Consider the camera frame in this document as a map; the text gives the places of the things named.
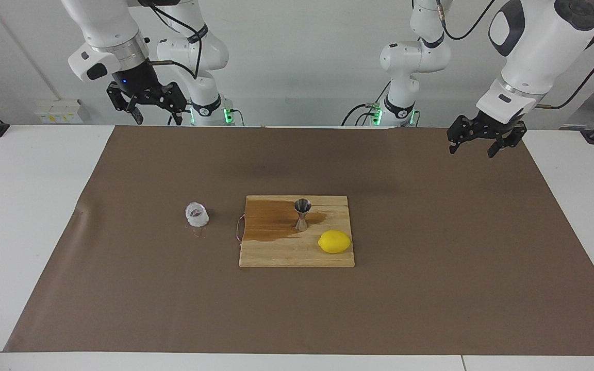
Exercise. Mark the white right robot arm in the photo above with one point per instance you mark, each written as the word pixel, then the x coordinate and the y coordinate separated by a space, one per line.
pixel 106 26

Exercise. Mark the brown paper table mat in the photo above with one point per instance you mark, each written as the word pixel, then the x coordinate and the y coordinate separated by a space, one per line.
pixel 431 257

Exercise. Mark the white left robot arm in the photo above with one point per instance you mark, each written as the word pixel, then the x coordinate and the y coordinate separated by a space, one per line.
pixel 539 46

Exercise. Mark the white wall socket boxes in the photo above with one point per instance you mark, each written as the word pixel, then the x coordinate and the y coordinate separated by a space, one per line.
pixel 57 113

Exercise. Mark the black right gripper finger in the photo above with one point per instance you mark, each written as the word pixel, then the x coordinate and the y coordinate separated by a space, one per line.
pixel 176 100
pixel 121 100

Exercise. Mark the steel double jigger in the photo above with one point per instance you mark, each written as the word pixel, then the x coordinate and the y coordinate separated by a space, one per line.
pixel 302 214

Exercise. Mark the yellow lemon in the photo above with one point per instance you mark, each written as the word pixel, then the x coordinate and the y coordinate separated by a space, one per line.
pixel 334 242

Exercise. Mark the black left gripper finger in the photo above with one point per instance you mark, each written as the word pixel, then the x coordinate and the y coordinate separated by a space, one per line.
pixel 513 136
pixel 461 129

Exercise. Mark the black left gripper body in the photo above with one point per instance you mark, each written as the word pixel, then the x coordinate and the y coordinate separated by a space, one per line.
pixel 490 126

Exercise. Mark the wooden cutting board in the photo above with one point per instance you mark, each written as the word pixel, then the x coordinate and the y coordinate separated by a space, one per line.
pixel 286 252

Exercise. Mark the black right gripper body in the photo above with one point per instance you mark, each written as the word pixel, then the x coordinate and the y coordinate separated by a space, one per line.
pixel 137 82

